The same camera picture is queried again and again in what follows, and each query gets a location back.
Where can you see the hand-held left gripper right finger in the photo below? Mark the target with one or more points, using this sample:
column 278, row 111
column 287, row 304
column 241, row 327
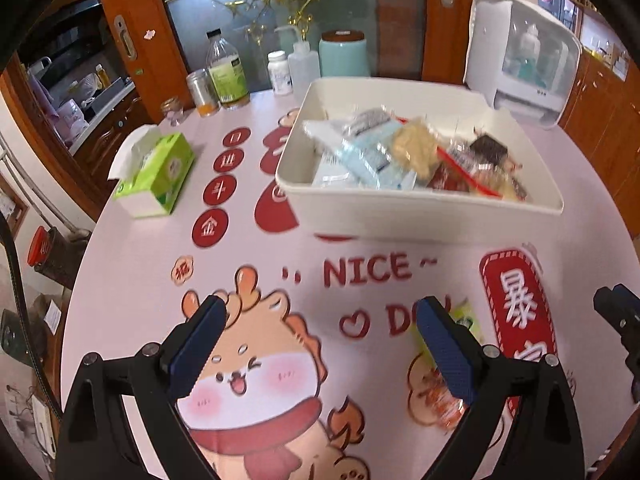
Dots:
column 447, row 355

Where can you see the metal tin with orange base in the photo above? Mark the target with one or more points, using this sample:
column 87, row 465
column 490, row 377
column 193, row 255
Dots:
column 202, row 92

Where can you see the wall shelf with small goods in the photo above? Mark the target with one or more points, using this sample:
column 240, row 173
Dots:
column 590, row 10

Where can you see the teal canister with brown lid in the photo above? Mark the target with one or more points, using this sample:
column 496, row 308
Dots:
column 345, row 57

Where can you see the pink printed table cover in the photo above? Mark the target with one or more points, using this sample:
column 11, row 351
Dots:
column 150, row 285

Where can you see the pile of mixed snacks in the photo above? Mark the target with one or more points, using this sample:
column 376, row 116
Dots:
column 380, row 160

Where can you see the wooden cabinet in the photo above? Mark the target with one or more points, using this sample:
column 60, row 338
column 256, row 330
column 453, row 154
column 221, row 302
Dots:
column 610, row 150

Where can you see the white pill bottle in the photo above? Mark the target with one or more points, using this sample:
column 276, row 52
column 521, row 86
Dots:
column 280, row 75

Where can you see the cluttered kitchen counter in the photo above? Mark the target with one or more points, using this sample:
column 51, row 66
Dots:
column 75, row 105

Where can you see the green snack packet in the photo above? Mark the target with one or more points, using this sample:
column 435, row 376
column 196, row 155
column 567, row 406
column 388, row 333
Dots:
column 467, row 317

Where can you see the glass door with gold ornament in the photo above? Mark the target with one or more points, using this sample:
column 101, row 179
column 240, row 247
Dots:
column 200, row 5

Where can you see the red container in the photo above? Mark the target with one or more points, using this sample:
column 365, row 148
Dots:
column 40, row 245

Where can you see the small glass jar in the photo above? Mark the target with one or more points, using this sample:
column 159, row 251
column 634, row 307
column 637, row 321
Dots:
column 173, row 112

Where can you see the glass bottle with green label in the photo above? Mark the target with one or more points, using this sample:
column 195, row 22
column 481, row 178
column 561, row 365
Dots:
column 227, row 80

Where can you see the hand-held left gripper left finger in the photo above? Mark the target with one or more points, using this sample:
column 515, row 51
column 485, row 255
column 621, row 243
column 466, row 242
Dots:
column 197, row 350

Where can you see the white storage box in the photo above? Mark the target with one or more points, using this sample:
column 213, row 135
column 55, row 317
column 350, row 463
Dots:
column 487, row 50

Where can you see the green tissue box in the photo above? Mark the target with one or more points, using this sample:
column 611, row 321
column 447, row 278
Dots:
column 160, row 175

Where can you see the white plastic tray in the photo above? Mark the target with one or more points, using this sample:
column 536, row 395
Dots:
column 400, row 220

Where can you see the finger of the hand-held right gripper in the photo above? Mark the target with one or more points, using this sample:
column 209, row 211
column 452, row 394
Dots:
column 612, row 310
column 629, row 296

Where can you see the clear plastic wash bottle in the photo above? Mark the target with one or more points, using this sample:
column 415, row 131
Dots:
column 305, row 70

